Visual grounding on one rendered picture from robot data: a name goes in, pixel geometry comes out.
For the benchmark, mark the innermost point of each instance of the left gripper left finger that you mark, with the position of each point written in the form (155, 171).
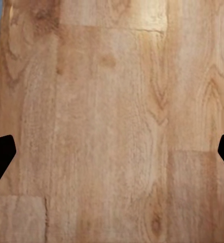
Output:
(7, 152)

